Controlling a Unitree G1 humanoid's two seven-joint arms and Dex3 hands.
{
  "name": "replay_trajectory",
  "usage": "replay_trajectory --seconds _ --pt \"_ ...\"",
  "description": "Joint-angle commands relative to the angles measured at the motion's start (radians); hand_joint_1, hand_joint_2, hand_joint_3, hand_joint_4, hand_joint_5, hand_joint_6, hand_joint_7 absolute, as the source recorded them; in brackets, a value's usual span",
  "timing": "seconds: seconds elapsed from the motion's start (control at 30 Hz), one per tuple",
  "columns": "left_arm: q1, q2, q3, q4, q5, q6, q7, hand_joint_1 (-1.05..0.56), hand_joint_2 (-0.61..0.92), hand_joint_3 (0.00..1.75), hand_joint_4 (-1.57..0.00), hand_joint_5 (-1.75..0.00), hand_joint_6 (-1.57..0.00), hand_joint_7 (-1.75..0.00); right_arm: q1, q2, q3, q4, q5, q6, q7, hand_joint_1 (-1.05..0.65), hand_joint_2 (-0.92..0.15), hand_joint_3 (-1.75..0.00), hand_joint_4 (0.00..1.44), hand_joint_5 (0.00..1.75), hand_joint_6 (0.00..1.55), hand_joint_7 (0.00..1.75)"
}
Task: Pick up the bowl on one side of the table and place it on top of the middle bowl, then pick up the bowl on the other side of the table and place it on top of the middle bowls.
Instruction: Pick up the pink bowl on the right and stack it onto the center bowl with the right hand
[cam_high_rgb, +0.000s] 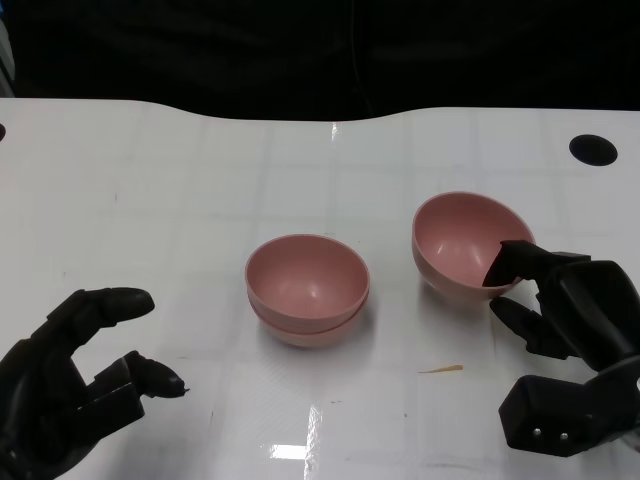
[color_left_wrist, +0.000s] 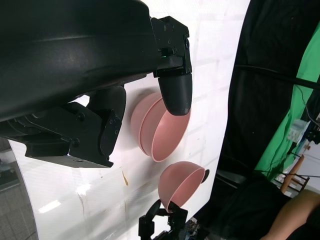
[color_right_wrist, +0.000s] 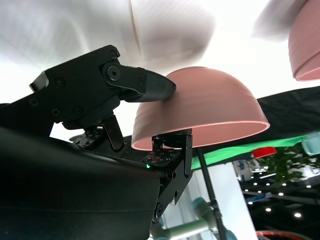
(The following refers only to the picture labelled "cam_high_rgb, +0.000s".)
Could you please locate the black cloth drape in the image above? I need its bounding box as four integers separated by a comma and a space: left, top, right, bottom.
0, 0, 640, 124

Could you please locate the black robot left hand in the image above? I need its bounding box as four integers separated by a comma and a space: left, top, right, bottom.
0, 286, 191, 480

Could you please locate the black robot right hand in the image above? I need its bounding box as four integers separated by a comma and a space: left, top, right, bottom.
482, 239, 640, 374

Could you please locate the pink plastic bowl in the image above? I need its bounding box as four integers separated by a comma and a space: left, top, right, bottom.
252, 299, 366, 350
244, 234, 371, 331
411, 191, 537, 307

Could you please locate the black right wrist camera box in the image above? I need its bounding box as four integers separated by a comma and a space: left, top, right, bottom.
498, 373, 640, 459

